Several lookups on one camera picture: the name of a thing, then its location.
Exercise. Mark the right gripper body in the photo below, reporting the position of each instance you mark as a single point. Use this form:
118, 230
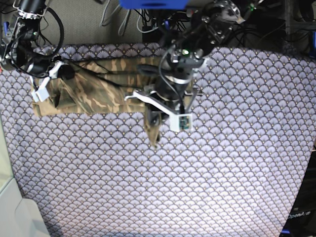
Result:
40, 68

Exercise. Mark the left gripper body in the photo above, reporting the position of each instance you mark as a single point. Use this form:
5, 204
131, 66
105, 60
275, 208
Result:
175, 72

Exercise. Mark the camouflage T-shirt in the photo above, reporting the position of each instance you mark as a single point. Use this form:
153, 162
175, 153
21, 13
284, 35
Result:
99, 87

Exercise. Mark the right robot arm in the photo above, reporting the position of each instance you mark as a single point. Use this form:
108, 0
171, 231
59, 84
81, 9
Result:
17, 52

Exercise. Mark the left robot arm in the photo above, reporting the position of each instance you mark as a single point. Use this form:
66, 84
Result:
208, 27

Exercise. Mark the black box under table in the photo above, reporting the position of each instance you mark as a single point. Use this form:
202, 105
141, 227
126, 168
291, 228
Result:
155, 33

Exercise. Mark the purple fan-pattern tablecloth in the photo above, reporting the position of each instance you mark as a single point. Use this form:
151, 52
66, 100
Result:
237, 173

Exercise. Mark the white plastic bin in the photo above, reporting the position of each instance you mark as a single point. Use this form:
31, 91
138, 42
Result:
19, 217

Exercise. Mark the black OpenArm case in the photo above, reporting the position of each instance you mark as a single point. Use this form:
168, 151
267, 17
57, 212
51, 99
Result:
301, 221

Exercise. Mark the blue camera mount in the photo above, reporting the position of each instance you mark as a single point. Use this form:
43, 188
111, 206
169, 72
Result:
153, 4

